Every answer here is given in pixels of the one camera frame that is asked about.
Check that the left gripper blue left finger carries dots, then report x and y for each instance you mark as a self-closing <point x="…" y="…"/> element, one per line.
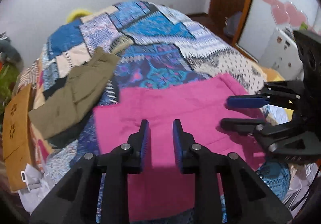
<point x="96" y="181"/>

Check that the pile of grey clothes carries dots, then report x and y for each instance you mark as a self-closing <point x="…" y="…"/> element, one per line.
<point x="9" y="54"/>

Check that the white sliding wardrobe door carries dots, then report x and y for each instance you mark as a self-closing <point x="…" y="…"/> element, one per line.
<point x="264" y="16"/>

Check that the yellow foam headboard pad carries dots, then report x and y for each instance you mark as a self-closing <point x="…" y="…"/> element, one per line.
<point x="77" y="13"/>

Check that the green storage bag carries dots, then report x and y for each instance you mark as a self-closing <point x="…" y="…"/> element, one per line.
<point x="9" y="74"/>

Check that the yellow orange fleece blanket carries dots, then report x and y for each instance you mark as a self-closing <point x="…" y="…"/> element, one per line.
<point x="273" y="75"/>

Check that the wooden lap desk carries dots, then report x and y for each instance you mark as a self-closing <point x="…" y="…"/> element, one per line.
<point x="17" y="144"/>

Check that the white appliance with stickers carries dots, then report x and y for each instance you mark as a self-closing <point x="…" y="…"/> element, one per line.
<point x="281" y="54"/>

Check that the blue patchwork bed quilt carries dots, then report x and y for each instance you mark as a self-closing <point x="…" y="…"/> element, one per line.
<point x="159" y="47"/>

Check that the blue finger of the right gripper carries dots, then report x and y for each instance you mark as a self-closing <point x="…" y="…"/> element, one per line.
<point x="241" y="126"/>
<point x="247" y="101"/>

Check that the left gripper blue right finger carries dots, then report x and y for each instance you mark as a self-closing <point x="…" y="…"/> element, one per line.
<point x="225" y="186"/>

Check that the olive green pants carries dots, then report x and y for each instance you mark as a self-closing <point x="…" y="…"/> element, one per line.
<point x="69" y="104"/>

